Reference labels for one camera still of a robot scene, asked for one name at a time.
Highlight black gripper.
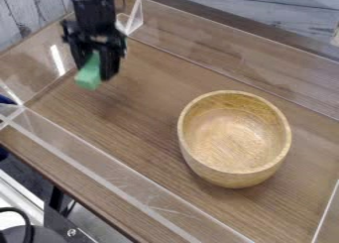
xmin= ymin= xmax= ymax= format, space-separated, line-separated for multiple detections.
xmin=62 ymin=0 xmax=126 ymax=81

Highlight green rectangular block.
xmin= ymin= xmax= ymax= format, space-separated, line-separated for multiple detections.
xmin=75 ymin=53 xmax=102 ymax=90

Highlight brown wooden bowl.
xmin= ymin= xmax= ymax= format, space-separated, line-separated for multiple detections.
xmin=178 ymin=90 xmax=293 ymax=188

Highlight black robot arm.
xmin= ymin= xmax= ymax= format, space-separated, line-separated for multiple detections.
xmin=62 ymin=0 xmax=127 ymax=81

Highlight clear acrylic tray walls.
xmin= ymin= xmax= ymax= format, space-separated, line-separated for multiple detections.
xmin=0 ymin=0 xmax=339 ymax=243

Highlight black table leg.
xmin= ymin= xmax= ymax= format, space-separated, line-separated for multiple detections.
xmin=50 ymin=186 xmax=66 ymax=212

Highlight black metal bracket with bolt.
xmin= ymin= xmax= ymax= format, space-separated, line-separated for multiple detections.
xmin=44 ymin=205 xmax=98 ymax=243

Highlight black cable loop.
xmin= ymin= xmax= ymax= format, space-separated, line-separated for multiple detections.
xmin=0 ymin=206 xmax=38 ymax=243

